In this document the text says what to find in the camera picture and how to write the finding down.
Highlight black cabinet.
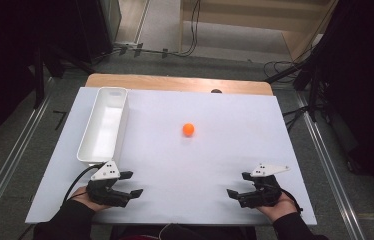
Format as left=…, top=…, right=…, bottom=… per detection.
left=41, top=0, right=123, bottom=65

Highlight white power strip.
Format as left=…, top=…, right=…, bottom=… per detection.
left=112, top=40, right=145, bottom=52

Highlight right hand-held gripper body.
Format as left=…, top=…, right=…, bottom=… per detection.
left=237, top=162, right=291, bottom=210

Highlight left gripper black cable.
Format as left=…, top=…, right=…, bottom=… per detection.
left=62, top=163, right=105, bottom=205

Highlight black metal stand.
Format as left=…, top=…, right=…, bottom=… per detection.
left=264, top=49, right=330, bottom=125

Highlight coiled black floor cables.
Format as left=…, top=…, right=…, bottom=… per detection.
left=262, top=59, right=307, bottom=84

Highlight wooden shelf unit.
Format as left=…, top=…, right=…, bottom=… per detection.
left=178, top=0, right=340, bottom=62

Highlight hanging black cables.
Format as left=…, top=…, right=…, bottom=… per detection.
left=141, top=0, right=203, bottom=58

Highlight white plastic bin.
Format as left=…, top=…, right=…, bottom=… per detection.
left=76, top=86, right=130, bottom=168

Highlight white board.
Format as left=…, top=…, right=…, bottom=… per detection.
left=24, top=87, right=318, bottom=227

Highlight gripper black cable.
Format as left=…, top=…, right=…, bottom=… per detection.
left=279, top=188, right=305, bottom=215
left=62, top=163, right=105, bottom=205

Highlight person's right hand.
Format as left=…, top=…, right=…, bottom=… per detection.
left=255, top=191, right=300, bottom=224

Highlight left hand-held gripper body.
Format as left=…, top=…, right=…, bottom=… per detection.
left=85, top=160, right=131, bottom=208

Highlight orange ball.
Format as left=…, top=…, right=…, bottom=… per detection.
left=182, top=122, right=196, bottom=137

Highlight person's dark clothed lap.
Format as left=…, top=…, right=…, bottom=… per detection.
left=108, top=223, right=259, bottom=240

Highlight metal floor rail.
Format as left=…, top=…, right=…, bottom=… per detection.
left=0, top=76, right=55, bottom=232
left=294, top=91, right=367, bottom=240

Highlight person's left hand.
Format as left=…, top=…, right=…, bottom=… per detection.
left=69, top=186, right=110, bottom=213

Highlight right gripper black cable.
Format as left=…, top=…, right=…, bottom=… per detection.
left=279, top=188, right=305, bottom=215

